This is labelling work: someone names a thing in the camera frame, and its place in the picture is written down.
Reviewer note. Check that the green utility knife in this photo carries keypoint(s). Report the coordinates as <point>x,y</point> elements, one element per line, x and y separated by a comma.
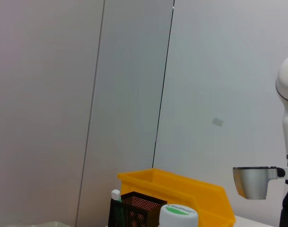
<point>116,195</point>

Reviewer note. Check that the black mesh pen holder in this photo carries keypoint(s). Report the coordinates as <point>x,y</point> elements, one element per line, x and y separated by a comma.
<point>134,212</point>

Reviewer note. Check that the small white wall plate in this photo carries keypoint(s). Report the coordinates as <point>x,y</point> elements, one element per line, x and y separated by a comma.
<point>217,121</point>

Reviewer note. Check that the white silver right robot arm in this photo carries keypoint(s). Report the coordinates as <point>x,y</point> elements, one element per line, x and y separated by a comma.
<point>255,182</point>

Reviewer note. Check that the clear green-label water bottle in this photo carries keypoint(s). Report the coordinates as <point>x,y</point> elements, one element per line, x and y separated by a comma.
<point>178,216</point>

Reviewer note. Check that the yellow plastic bin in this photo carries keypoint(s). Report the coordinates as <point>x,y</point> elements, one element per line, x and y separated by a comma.
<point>200,196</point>

